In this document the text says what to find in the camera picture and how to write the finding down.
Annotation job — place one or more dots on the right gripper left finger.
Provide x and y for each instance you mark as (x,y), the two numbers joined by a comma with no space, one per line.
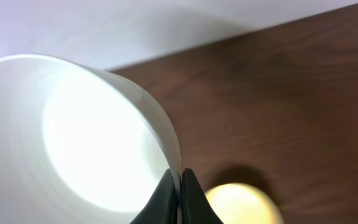
(162,207)

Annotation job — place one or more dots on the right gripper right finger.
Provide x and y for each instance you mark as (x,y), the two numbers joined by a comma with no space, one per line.
(194,204)

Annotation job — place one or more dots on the yellow plastic bowl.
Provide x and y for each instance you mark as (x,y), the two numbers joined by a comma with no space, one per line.
(237,203)

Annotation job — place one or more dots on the white plastic bowl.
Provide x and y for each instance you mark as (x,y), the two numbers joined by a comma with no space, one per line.
(78,144)

